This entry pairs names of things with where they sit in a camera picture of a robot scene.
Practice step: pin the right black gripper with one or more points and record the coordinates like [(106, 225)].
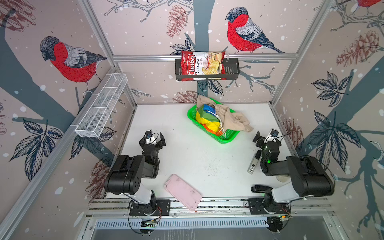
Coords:
[(268, 143)]

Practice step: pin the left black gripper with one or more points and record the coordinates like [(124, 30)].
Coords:
[(151, 145)]

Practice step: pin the beige shorts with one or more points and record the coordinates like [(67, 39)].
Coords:
[(231, 121)]

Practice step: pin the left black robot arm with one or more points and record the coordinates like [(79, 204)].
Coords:
[(126, 175)]

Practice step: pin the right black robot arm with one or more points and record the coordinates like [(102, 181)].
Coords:
[(307, 177)]

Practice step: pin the multicoloured shorts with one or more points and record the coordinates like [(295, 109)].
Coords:
[(207, 117)]

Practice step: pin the green plastic basket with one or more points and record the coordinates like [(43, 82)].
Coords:
[(226, 138)]

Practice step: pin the white round cup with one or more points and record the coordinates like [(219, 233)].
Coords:
[(283, 179)]

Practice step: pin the small black device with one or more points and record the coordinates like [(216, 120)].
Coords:
[(260, 189)]

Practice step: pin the pink plastic tray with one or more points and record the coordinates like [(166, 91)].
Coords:
[(183, 192)]

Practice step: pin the red cassava chips bag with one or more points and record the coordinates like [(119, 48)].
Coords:
[(201, 63)]

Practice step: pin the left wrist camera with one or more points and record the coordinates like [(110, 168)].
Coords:
[(151, 138)]

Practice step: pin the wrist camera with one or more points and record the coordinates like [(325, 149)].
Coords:
[(151, 138), (272, 136)]

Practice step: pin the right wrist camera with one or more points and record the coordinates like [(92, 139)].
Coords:
[(272, 136)]

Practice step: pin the white wire wall basket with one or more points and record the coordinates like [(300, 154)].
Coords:
[(99, 112)]

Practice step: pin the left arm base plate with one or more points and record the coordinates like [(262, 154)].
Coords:
[(155, 208)]

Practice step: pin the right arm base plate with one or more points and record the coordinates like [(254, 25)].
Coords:
[(259, 206)]

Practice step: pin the black wire wall basket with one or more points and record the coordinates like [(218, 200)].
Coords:
[(230, 66)]

